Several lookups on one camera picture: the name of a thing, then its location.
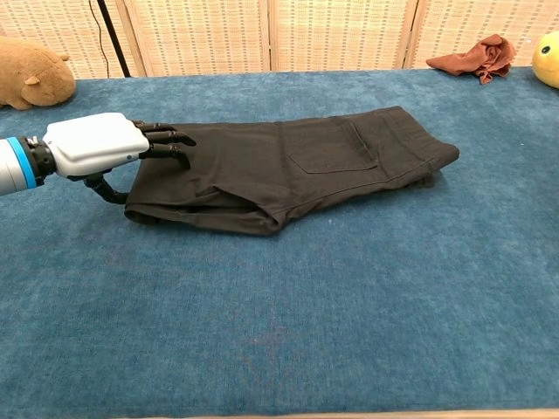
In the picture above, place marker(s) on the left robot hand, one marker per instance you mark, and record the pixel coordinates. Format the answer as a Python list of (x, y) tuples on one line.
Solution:
[(96, 142)]

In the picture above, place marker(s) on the black trousers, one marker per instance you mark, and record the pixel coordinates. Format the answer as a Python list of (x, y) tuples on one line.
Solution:
[(284, 174)]

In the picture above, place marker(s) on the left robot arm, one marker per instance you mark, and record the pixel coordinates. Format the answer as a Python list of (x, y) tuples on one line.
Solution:
[(13, 166)]

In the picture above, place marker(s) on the brown capybara plush toy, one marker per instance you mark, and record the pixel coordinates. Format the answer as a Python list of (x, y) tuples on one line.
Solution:
[(30, 74)]

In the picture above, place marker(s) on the black tripod stand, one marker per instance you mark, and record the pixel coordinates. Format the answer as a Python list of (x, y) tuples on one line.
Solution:
[(114, 43)]

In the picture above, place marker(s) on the bamboo folding screen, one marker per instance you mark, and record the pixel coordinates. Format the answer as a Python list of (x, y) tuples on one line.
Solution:
[(209, 35)]

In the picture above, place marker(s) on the blue table mat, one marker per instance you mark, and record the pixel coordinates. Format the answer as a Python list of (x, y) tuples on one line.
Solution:
[(279, 314)]

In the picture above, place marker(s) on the crumpled brown cloth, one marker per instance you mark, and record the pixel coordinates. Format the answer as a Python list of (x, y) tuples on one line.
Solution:
[(476, 59)]

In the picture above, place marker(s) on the yellow chick plush toy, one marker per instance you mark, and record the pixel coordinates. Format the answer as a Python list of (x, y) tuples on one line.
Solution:
[(548, 61)]

